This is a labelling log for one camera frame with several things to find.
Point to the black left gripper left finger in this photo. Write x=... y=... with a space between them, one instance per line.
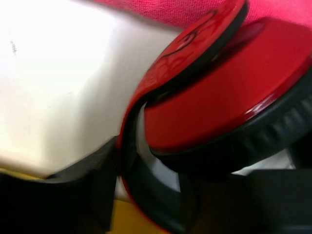
x=76 y=200

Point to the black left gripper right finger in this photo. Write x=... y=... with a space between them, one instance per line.
x=262 y=202

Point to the yellow suitcase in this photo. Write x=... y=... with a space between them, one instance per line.
x=128 y=220

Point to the red black headphones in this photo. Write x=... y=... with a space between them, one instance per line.
x=220 y=97

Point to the pink towel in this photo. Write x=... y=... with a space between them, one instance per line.
x=182 y=13

